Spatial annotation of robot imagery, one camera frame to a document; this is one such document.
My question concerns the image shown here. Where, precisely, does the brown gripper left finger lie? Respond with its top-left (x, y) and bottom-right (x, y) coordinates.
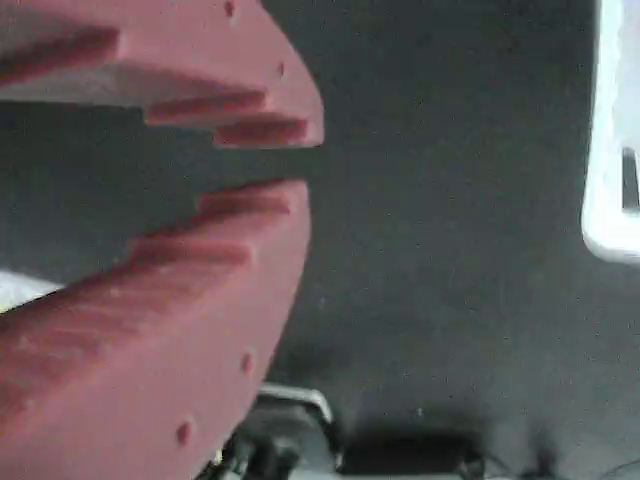
top-left (0, 178), bottom-right (312, 480)

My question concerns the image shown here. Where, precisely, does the black table clamp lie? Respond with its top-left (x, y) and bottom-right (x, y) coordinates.
top-left (219, 382), bottom-right (489, 480)

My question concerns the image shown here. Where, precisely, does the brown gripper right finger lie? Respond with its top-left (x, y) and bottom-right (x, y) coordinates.
top-left (0, 0), bottom-right (327, 148)

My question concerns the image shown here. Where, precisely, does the white plastic tray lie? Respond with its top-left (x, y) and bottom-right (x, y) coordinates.
top-left (581, 0), bottom-right (640, 267)

